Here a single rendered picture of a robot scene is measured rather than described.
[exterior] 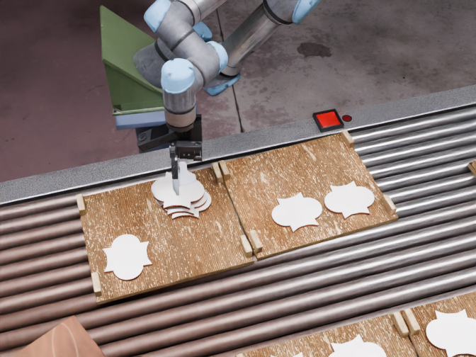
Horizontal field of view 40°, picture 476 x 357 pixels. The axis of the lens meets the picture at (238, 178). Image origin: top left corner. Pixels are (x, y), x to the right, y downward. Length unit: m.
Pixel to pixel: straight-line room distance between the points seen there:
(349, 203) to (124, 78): 0.80
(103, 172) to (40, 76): 1.92
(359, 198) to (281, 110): 1.68
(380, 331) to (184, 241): 0.55
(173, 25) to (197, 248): 0.58
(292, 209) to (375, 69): 2.09
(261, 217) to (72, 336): 0.60
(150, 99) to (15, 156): 1.37
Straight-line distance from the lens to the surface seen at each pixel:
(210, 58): 1.55
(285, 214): 1.77
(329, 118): 2.07
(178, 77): 1.46
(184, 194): 1.78
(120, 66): 2.06
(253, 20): 1.89
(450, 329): 1.66
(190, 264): 1.69
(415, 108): 2.18
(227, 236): 1.74
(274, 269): 1.70
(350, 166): 1.92
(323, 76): 3.68
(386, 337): 1.62
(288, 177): 1.87
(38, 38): 4.10
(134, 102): 2.15
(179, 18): 1.56
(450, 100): 2.24
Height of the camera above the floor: 2.34
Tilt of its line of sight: 49 degrees down
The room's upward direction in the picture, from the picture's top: straight up
